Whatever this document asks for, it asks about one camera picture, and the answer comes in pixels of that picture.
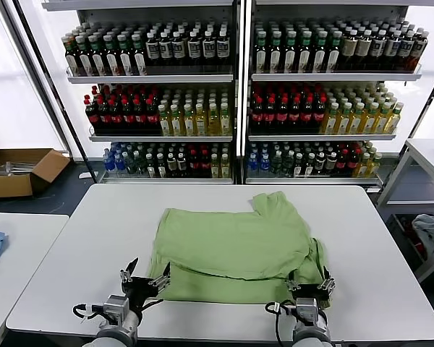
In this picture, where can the grey crumpled cloth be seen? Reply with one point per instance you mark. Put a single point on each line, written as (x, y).
(428, 227)

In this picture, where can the white side table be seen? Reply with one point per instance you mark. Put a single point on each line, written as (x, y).
(25, 246)

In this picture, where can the red-brown tea bottle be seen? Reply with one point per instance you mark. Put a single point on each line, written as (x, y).
(417, 52)

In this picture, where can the white paper scrap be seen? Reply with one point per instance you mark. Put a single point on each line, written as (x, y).
(84, 175)

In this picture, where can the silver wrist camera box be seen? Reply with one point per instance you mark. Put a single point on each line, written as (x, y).
(115, 306)
(306, 308)

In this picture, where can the green t-shirt with red print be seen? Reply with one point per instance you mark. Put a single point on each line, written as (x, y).
(231, 246)

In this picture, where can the black window frame post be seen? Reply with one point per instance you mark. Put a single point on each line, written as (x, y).
(61, 108)

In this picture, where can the small yellow tea bottle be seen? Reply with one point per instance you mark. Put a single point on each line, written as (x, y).
(362, 167)
(214, 168)
(225, 168)
(373, 166)

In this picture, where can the small blue drink bottle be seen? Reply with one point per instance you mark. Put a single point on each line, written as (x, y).
(120, 163)
(264, 162)
(109, 162)
(253, 162)

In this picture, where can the small white-cap dark bottle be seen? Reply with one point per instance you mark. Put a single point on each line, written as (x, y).
(331, 162)
(309, 166)
(320, 162)
(161, 167)
(171, 164)
(297, 166)
(181, 164)
(150, 167)

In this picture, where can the black storage crate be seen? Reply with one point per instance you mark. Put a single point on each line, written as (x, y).
(398, 231)

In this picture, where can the green-cap dark tea bottle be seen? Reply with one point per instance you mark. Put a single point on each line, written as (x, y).
(124, 59)
(97, 59)
(260, 58)
(72, 61)
(85, 59)
(290, 58)
(139, 59)
(304, 58)
(319, 58)
(332, 58)
(111, 59)
(275, 58)

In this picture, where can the red-cap cola bottle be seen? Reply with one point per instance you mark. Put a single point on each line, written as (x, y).
(128, 118)
(105, 118)
(270, 116)
(116, 118)
(306, 116)
(318, 116)
(282, 116)
(152, 118)
(257, 116)
(294, 116)
(93, 119)
(140, 118)

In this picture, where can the white-label dark drink bottle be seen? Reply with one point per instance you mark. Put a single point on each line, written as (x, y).
(178, 48)
(152, 48)
(208, 47)
(222, 47)
(377, 50)
(391, 50)
(405, 50)
(165, 48)
(194, 47)

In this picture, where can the grey metal frame table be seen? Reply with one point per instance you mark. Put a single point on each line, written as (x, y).
(425, 150)

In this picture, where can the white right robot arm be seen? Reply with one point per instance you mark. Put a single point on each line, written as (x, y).
(312, 336)

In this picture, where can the clear green water bottle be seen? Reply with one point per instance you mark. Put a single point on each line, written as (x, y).
(276, 164)
(131, 164)
(287, 165)
(140, 165)

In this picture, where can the red cloth item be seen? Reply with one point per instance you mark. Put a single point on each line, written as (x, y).
(419, 247)

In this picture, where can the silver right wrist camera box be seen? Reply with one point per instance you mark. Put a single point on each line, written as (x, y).
(306, 308)

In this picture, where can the metal parts in bags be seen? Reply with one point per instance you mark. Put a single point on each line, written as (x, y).
(14, 168)

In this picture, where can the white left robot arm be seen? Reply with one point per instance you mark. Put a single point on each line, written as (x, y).
(126, 325)

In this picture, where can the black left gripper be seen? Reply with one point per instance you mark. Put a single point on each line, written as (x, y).
(141, 289)

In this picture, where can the beige-label dark drink bottle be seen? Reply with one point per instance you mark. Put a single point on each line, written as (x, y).
(362, 48)
(349, 48)

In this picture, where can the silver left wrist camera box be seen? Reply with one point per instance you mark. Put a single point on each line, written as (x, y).
(115, 306)

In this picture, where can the white shelf unit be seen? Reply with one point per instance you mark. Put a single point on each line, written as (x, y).
(148, 78)
(329, 76)

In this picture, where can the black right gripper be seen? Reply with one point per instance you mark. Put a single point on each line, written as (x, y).
(314, 292)

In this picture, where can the open cardboard box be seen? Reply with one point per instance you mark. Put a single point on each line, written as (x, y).
(7, 186)

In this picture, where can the small red-label cola bottle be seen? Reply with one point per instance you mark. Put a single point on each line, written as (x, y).
(194, 164)
(341, 162)
(352, 162)
(204, 164)

